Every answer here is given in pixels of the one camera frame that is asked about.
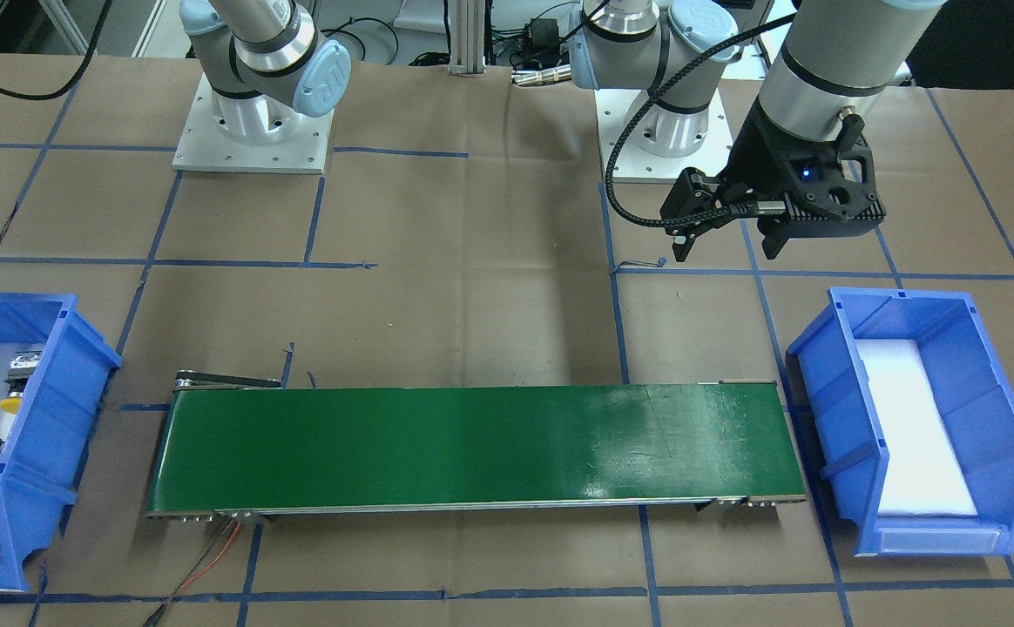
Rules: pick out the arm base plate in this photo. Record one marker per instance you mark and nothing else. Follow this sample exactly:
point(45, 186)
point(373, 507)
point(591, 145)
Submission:
point(254, 135)
point(664, 143)

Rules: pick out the yellow mushroom push button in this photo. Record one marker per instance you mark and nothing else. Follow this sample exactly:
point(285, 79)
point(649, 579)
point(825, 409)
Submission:
point(22, 366)

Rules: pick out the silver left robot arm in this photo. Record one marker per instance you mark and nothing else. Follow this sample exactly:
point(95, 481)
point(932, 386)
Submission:
point(837, 57)

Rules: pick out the green conveyor belt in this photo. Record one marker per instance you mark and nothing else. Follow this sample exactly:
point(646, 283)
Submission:
point(273, 451)

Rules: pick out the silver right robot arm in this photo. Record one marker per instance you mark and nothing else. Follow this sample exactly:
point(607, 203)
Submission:
point(267, 48)

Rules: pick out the blue source bin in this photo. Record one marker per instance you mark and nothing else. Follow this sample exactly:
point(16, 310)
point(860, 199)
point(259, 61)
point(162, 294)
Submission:
point(973, 394)

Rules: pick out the aluminium frame post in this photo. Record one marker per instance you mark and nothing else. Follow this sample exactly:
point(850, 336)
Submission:
point(467, 29)

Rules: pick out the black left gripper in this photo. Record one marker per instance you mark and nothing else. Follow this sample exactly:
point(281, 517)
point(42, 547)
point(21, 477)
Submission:
point(756, 165)

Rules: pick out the white foam pad source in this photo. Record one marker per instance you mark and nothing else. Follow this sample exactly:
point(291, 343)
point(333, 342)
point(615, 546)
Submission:
point(923, 477)

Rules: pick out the blue destination bin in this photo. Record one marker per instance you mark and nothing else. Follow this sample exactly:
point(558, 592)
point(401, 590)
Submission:
point(39, 462)

